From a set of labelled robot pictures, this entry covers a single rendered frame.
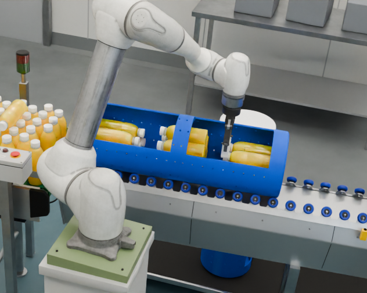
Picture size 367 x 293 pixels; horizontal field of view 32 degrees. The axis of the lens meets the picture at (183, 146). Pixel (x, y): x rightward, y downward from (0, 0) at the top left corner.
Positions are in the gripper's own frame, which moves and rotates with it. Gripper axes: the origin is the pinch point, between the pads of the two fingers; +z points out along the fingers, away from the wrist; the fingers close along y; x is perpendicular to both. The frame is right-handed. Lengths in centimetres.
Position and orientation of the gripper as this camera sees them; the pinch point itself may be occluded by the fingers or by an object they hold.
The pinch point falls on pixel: (226, 147)
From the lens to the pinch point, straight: 265.5
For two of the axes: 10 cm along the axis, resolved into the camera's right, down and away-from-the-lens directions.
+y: 1.7, -4.8, 8.6
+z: -0.9, 8.6, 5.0
